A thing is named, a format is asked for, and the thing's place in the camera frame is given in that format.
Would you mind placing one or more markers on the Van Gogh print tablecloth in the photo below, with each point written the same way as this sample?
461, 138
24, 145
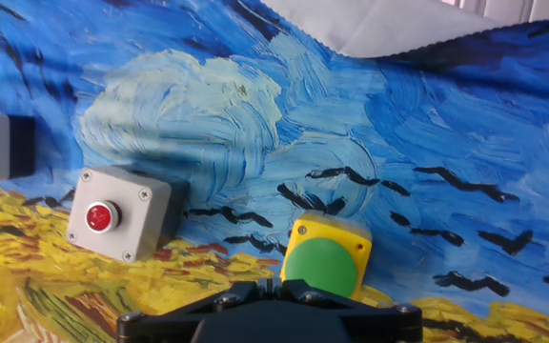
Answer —
351, 143

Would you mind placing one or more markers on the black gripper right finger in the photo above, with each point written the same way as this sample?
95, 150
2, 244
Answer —
384, 324

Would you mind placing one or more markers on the yellow box green mushroom button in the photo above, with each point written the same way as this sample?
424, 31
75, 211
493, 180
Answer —
322, 267

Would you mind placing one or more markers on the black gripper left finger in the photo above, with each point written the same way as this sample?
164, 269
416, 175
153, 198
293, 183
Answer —
160, 324

